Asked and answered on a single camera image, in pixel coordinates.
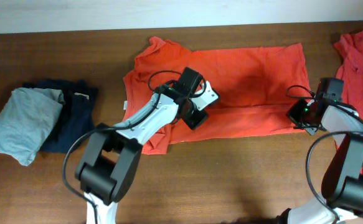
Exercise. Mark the orange FRAM t-shirt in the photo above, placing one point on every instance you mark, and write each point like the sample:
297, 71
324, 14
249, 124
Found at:
256, 86

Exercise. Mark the red crumpled shirt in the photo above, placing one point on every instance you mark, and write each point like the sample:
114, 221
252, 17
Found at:
350, 48

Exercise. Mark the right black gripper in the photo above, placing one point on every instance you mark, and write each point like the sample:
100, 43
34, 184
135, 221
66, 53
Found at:
292, 114

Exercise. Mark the grey folded shirt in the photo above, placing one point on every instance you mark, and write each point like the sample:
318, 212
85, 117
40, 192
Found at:
26, 121

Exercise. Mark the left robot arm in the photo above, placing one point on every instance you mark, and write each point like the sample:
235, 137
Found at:
109, 163

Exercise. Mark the navy folded garment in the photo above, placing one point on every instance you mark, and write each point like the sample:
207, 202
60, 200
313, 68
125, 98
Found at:
76, 115

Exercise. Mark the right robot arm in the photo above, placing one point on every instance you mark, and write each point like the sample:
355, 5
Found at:
341, 196

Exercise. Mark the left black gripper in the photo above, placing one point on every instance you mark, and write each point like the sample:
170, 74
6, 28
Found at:
194, 121

